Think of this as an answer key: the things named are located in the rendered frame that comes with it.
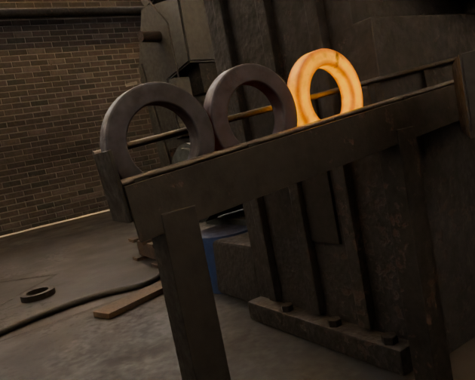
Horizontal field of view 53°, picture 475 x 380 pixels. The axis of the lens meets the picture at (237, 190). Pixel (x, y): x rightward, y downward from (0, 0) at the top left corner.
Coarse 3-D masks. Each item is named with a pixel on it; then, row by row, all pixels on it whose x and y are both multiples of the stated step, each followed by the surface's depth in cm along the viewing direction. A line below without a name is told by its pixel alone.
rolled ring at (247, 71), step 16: (256, 64) 84; (224, 80) 81; (240, 80) 82; (256, 80) 84; (272, 80) 86; (208, 96) 81; (224, 96) 81; (272, 96) 88; (288, 96) 88; (208, 112) 80; (224, 112) 81; (288, 112) 88; (224, 128) 81; (288, 128) 88; (224, 144) 81
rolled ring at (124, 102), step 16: (128, 96) 72; (144, 96) 73; (160, 96) 74; (176, 96) 76; (192, 96) 78; (112, 112) 70; (128, 112) 72; (176, 112) 78; (192, 112) 77; (112, 128) 70; (192, 128) 78; (208, 128) 79; (112, 144) 70; (192, 144) 80; (208, 144) 79; (128, 160) 72; (128, 176) 72
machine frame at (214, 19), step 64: (256, 0) 139; (320, 0) 121; (384, 0) 122; (448, 0) 136; (384, 64) 113; (448, 64) 127; (256, 128) 156; (448, 128) 126; (320, 192) 137; (384, 192) 119; (448, 192) 126; (256, 256) 174; (320, 256) 144; (384, 256) 124; (448, 256) 126; (256, 320) 173; (320, 320) 145; (384, 320) 128; (448, 320) 125
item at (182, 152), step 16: (176, 160) 229; (240, 208) 232; (208, 224) 249; (240, 224) 223; (224, 240) 202; (240, 240) 196; (224, 256) 201; (240, 256) 190; (224, 272) 204; (240, 272) 193; (224, 288) 207; (240, 288) 196; (256, 288) 185
